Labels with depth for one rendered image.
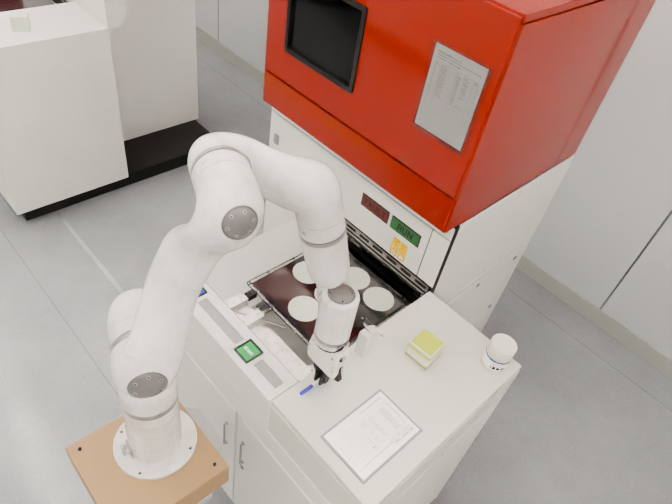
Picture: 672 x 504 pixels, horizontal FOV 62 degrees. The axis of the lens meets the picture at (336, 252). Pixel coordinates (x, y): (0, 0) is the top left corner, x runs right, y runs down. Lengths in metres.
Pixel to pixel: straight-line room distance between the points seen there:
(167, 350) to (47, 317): 1.89
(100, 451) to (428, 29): 1.24
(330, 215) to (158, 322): 0.36
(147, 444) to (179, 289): 0.46
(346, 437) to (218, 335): 0.44
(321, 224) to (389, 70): 0.62
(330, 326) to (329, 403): 0.28
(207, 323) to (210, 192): 0.75
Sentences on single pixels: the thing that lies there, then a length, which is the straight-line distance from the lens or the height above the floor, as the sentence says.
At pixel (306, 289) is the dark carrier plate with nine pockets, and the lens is 1.73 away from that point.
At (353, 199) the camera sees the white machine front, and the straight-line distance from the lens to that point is 1.82.
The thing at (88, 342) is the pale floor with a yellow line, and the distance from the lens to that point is 2.79.
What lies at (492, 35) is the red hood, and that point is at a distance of 1.30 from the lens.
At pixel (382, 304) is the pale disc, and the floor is 0.90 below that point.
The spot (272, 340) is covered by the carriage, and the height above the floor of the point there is 0.88.
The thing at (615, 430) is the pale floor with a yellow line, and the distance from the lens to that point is 3.02.
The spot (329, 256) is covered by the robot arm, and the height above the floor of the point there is 1.46.
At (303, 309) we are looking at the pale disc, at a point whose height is 0.90.
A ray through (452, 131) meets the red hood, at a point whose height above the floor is 1.51.
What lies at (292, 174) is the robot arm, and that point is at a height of 1.63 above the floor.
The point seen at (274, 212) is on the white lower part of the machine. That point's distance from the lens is 2.23.
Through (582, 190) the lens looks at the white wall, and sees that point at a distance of 3.09.
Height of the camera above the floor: 2.18
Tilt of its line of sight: 43 degrees down
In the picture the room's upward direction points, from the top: 11 degrees clockwise
